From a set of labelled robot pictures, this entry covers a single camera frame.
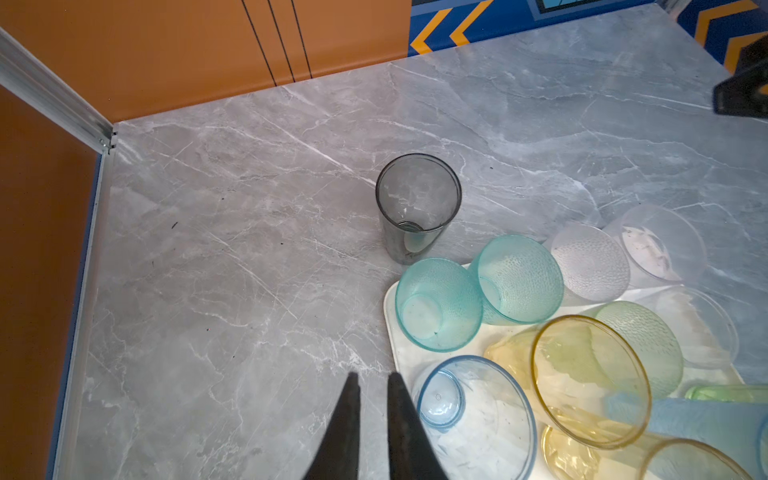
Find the light blue cup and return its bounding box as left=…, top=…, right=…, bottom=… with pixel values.
left=411, top=355, right=537, bottom=479
left=603, top=394, right=767, bottom=479

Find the clear faceted cup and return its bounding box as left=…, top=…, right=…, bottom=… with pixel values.
left=603, top=204, right=708, bottom=288

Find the light green cup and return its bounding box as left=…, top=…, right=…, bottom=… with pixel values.
left=581, top=301, right=684, bottom=400

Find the green tinted cup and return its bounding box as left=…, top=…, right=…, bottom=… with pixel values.
left=685, top=385, right=767, bottom=404

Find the yellow-brown tinted cup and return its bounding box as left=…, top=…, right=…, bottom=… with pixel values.
left=541, top=427, right=751, bottom=479

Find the teal textured cup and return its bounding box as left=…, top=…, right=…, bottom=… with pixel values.
left=395, top=258, right=484, bottom=353
left=468, top=235, right=565, bottom=326

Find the yellow tinted cup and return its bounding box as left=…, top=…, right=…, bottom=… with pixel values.
left=483, top=315, right=652, bottom=450

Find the grey smoked cup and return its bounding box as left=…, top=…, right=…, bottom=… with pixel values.
left=375, top=153, right=463, bottom=265

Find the clear textured cup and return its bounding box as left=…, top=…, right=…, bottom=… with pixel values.
left=543, top=223, right=630, bottom=306

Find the cream rectangular tray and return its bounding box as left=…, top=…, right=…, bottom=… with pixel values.
left=382, top=263, right=745, bottom=480

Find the teal textured cup front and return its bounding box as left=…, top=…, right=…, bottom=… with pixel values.
left=468, top=235, right=565, bottom=326

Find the left aluminium corner post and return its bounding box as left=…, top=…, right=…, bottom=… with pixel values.
left=1, top=29, right=115, bottom=153

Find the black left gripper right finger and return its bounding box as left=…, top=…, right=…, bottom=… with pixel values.
left=387, top=372, right=447, bottom=479

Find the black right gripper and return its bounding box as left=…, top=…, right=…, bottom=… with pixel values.
left=713, top=35, right=767, bottom=119

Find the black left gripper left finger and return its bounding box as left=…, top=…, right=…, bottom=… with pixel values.
left=304, top=372, right=361, bottom=480

